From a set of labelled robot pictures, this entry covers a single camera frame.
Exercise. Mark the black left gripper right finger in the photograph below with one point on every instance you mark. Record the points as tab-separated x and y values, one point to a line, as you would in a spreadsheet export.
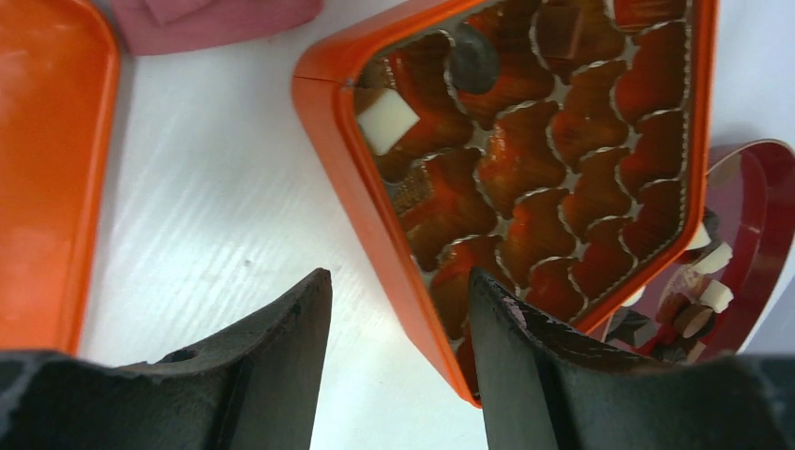
545	385

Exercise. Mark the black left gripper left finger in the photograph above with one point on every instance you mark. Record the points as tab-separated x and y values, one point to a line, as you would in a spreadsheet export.
252	385

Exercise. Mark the orange chocolate box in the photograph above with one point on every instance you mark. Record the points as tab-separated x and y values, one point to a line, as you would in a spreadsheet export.
572	182

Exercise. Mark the white chocolate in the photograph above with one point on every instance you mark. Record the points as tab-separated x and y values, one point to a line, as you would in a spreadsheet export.
383	116

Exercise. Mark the dark oval chocolate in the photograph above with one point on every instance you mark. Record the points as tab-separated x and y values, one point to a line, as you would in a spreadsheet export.
474	65

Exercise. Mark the brown square chocolate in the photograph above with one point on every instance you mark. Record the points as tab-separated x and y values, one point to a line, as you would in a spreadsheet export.
558	29

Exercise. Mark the red round plate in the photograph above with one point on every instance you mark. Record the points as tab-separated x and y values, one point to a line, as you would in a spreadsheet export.
710	300

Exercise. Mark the pink cloth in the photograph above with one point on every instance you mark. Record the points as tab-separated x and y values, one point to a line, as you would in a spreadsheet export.
152	27

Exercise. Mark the orange box lid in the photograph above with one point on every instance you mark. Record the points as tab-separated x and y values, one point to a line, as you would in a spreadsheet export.
60	68

